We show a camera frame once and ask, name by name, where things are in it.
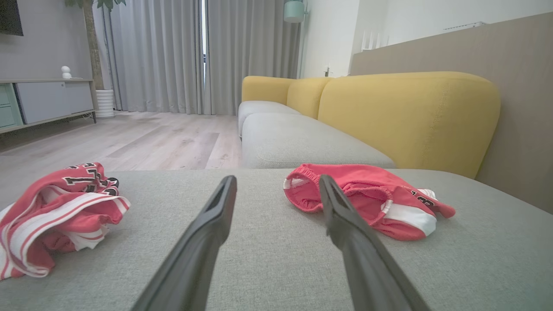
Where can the grey sofa seat cushion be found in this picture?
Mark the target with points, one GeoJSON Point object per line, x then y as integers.
{"type": "Point", "coordinates": [259, 108]}

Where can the mint green lamp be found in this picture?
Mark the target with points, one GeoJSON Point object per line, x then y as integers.
{"type": "Point", "coordinates": [293, 11]}

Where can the black wall television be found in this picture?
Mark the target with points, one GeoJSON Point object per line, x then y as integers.
{"type": "Point", "coordinates": [9, 15]}

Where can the yellow sofa backrest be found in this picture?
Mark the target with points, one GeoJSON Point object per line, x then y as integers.
{"type": "Point", "coordinates": [306, 95]}
{"type": "Point", "coordinates": [406, 116]}
{"type": "Point", "coordinates": [263, 88]}

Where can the tall indoor plant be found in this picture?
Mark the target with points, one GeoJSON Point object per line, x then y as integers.
{"type": "Point", "coordinates": [91, 43]}

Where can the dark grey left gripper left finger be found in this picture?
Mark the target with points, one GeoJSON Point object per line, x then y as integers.
{"type": "Point", "coordinates": [203, 246]}

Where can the grey back cushion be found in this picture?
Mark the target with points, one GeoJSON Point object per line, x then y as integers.
{"type": "Point", "coordinates": [298, 142]}

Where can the small white round camera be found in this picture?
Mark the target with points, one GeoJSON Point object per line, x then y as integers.
{"type": "Point", "coordinates": [66, 72]}

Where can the red white striped jersey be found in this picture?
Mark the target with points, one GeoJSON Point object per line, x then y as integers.
{"type": "Point", "coordinates": [52, 216]}

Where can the grey curtain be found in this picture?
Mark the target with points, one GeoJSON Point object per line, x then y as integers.
{"type": "Point", "coordinates": [250, 43]}
{"type": "Point", "coordinates": [155, 56]}

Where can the red shorts white trim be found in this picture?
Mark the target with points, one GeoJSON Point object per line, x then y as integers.
{"type": "Point", "coordinates": [371, 203]}

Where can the long white flat device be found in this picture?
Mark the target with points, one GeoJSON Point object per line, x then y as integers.
{"type": "Point", "coordinates": [464, 26]}

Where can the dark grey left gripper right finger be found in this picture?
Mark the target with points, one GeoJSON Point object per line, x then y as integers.
{"type": "Point", "coordinates": [358, 255]}

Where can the white router with antennas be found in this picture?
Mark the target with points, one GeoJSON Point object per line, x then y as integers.
{"type": "Point", "coordinates": [366, 42]}

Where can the large grey sofa seat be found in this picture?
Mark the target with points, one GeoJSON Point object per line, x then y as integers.
{"type": "Point", "coordinates": [276, 259]}

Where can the white ribbed plant pot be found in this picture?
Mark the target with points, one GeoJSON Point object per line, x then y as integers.
{"type": "Point", "coordinates": [105, 103]}

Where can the low TV cabinet mint drawers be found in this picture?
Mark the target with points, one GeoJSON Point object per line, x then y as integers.
{"type": "Point", "coordinates": [47, 101]}

